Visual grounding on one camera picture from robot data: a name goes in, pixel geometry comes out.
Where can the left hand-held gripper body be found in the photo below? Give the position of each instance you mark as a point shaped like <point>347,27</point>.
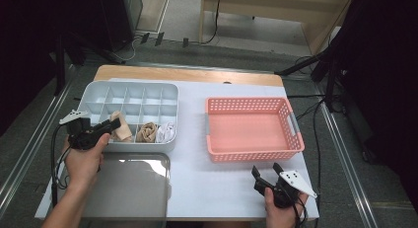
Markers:
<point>83,136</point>

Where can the person's right hand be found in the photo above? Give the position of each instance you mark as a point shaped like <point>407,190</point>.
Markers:
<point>282,218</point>

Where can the dark cabinet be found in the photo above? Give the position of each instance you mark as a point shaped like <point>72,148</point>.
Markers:
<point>121,17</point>

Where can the white table cover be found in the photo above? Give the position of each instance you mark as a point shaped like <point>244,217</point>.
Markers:
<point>197,182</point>

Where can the pink plastic basket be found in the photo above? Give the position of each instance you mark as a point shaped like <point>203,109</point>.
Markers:
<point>249,132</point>

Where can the clear plastic box lid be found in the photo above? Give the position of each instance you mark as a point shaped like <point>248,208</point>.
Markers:
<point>138,191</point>

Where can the black metal stand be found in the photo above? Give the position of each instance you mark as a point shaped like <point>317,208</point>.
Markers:
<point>302,64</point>
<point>59,73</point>

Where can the person's left hand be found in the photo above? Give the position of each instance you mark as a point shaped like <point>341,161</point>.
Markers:
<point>83,165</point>

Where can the light wooden cabinet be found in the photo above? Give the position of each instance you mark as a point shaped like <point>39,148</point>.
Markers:
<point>279,11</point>

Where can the tan sock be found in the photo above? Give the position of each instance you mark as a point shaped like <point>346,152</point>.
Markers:
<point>152,127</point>
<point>144,136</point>

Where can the small black block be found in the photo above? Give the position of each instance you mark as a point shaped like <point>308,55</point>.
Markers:
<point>185,42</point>
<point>159,38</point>
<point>145,38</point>

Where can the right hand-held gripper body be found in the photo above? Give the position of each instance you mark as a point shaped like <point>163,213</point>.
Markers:
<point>289,187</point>

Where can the white divided storage box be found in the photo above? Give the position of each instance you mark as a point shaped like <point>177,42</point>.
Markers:
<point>144,99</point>

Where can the black curtain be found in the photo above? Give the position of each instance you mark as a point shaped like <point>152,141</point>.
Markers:
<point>26,40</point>
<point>387,73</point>

